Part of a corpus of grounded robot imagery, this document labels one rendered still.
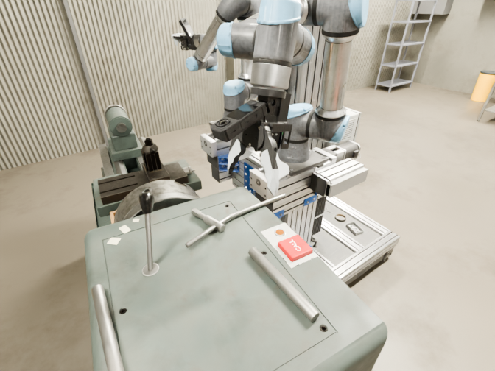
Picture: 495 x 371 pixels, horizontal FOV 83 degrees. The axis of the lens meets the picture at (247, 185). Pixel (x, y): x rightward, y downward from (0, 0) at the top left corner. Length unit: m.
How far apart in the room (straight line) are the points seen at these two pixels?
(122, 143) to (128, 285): 1.48
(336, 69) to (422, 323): 1.77
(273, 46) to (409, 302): 2.10
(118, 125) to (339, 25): 1.43
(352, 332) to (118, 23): 4.19
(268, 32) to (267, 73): 0.07
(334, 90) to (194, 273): 0.77
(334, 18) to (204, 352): 0.92
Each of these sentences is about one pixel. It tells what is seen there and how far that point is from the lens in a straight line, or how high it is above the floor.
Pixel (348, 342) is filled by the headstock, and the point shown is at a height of 1.26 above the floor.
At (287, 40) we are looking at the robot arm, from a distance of 0.56.
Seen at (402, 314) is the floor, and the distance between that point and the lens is 2.31.
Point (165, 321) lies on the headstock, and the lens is 0.59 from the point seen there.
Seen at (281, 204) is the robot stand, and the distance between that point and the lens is 1.30.
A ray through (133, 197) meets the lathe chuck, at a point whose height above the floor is 1.22.
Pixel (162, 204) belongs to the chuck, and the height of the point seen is 1.22.
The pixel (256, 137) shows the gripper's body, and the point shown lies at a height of 1.52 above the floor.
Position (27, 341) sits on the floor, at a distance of 2.39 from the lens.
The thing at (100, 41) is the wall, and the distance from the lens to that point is 4.32.
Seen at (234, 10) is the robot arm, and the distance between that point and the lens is 1.54.
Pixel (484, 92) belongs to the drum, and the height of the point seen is 0.20.
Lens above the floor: 1.75
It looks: 33 degrees down
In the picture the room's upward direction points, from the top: straight up
